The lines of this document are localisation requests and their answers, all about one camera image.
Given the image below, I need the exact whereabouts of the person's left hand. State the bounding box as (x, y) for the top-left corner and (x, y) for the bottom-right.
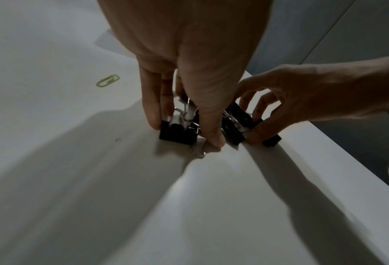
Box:
(96, 0), (275, 154)

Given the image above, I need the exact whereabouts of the person's right hand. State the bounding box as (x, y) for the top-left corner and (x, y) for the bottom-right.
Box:
(234, 55), (389, 145)

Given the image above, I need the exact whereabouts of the single yellow-green paper clip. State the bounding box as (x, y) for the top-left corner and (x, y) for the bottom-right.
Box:
(96, 74), (121, 88)

